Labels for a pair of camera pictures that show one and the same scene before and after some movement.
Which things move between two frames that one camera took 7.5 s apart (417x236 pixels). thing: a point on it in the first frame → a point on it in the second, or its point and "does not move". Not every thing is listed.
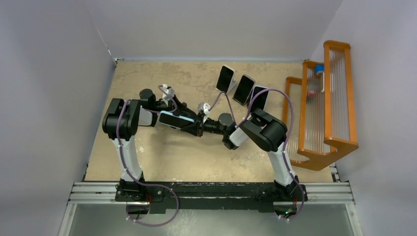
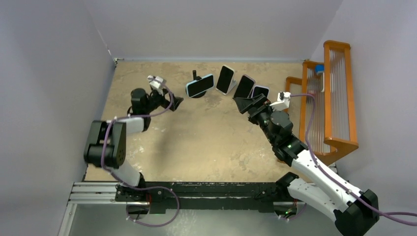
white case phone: (225, 78) does not move
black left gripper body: (171, 105) → (158, 101)
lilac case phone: (259, 100) does not move
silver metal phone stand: (233, 83) does not move
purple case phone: (245, 85) does not move
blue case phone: (168, 118) → (199, 85)
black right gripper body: (200, 124) → (261, 116)
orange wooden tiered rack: (321, 104) does not move
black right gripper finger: (192, 129) → (243, 103)
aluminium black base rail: (232, 196) does not move
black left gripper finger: (183, 111) → (176, 101)
